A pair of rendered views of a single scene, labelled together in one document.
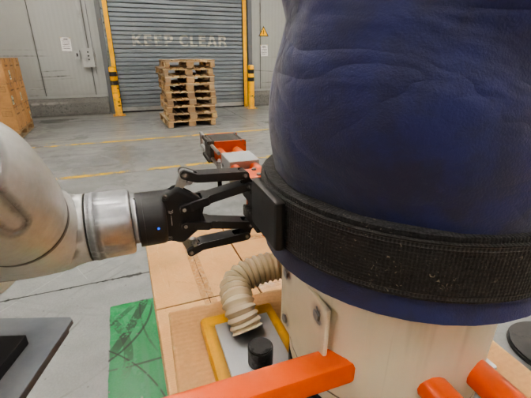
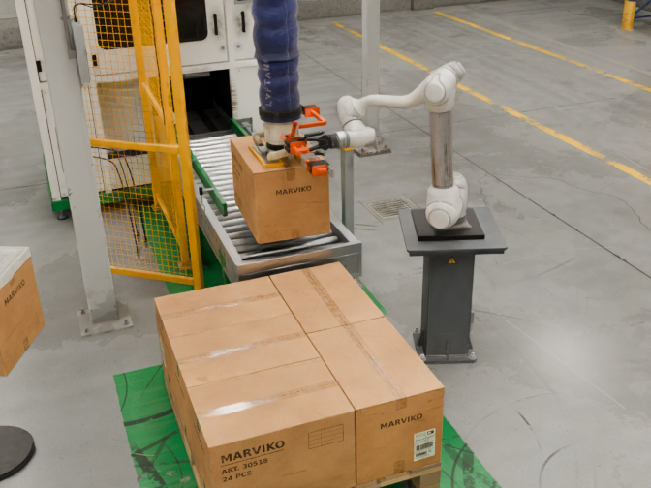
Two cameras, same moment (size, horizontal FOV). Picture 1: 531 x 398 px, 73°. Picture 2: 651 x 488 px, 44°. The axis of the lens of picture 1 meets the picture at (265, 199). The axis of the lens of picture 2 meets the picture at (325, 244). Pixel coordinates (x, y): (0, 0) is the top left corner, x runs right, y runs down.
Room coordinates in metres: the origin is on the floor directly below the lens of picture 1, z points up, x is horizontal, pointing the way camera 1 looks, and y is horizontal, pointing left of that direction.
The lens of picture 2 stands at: (4.33, 0.21, 2.58)
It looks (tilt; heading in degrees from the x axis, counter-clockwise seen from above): 27 degrees down; 181
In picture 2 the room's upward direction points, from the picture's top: 1 degrees counter-clockwise
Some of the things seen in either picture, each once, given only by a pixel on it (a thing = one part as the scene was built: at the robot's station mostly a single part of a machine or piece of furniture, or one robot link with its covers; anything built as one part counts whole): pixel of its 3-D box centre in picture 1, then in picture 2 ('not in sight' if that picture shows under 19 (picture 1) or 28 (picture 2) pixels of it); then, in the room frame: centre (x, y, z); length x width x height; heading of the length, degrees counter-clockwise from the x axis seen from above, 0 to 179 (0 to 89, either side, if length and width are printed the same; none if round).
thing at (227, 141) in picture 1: (226, 147); (317, 167); (0.83, 0.09, 1.21); 0.08 x 0.07 x 0.05; 20
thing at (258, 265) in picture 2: not in sight; (300, 258); (0.52, -0.02, 0.58); 0.70 x 0.03 x 0.06; 111
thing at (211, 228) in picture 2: not in sight; (195, 199); (-0.45, -0.75, 0.50); 2.31 x 0.05 x 0.19; 21
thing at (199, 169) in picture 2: not in sight; (191, 166); (-0.81, -0.82, 0.60); 1.60 x 0.10 x 0.09; 21
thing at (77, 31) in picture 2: not in sight; (80, 50); (0.16, -1.14, 1.62); 0.20 x 0.05 x 0.30; 21
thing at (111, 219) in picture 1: (114, 223); (340, 139); (0.43, 0.20, 1.21); 0.09 x 0.06 x 0.09; 21
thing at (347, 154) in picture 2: not in sight; (347, 214); (-0.20, 0.24, 0.50); 0.07 x 0.07 x 1.00; 21
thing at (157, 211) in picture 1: (170, 215); (326, 141); (0.46, 0.13, 1.21); 0.09 x 0.07 x 0.08; 111
